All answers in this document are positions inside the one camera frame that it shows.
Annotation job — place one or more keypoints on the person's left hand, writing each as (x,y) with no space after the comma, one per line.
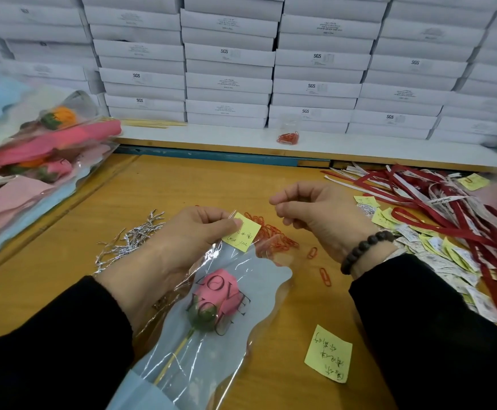
(167,252)

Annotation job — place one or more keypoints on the person's right hand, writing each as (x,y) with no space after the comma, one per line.
(330,217)

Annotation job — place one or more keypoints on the yellow note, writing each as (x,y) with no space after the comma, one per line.
(242,232)

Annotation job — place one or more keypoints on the pink flower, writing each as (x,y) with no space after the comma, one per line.
(214,328)

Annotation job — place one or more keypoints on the pile of yellow white tags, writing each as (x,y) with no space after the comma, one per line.
(419,243)

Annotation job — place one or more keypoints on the pile of red ribbons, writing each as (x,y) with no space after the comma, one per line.
(454,209)

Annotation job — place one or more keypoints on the pile of flowers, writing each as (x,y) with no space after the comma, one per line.
(22,179)

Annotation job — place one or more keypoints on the person's left forearm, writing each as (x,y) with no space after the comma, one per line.
(48,350)

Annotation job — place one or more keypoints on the person's right forearm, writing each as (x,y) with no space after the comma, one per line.
(441,341)

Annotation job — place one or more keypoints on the pile of silver twist ties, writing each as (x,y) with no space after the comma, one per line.
(127,239)

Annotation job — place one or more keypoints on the pile of orange paper clips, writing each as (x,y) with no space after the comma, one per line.
(270,235)

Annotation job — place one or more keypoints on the long white board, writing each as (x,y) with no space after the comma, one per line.
(377,147)

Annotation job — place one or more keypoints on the small bag of red clips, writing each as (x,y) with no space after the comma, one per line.
(288,138)

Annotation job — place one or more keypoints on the wooden sticks bundle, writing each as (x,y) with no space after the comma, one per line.
(153,123)

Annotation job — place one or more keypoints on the wall of stacked white boxes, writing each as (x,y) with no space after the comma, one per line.
(231,55)

